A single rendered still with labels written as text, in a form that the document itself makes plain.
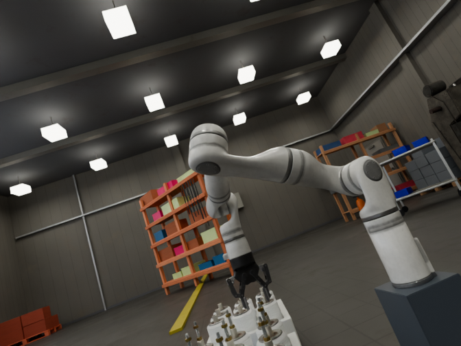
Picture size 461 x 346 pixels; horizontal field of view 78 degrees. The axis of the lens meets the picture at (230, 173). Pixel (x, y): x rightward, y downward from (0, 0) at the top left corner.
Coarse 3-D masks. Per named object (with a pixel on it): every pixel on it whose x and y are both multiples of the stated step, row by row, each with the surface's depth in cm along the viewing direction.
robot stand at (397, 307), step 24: (384, 288) 73; (408, 288) 67; (432, 288) 63; (456, 288) 64; (408, 312) 64; (432, 312) 62; (456, 312) 62; (408, 336) 68; (432, 336) 61; (456, 336) 61
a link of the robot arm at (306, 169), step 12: (300, 156) 69; (312, 156) 72; (300, 168) 68; (312, 168) 70; (324, 168) 76; (336, 168) 79; (288, 180) 69; (300, 180) 70; (312, 180) 71; (324, 180) 75; (336, 180) 78; (348, 192) 77
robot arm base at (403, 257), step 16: (368, 224) 73; (384, 224) 70; (400, 224) 69; (384, 240) 70; (400, 240) 68; (416, 240) 70; (384, 256) 71; (400, 256) 68; (416, 256) 68; (400, 272) 68; (416, 272) 67; (432, 272) 68
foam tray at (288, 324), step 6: (276, 300) 155; (282, 306) 139; (282, 312) 129; (288, 318) 118; (288, 324) 117; (288, 330) 117; (294, 330) 117; (252, 336) 117; (210, 342) 126; (252, 342) 116
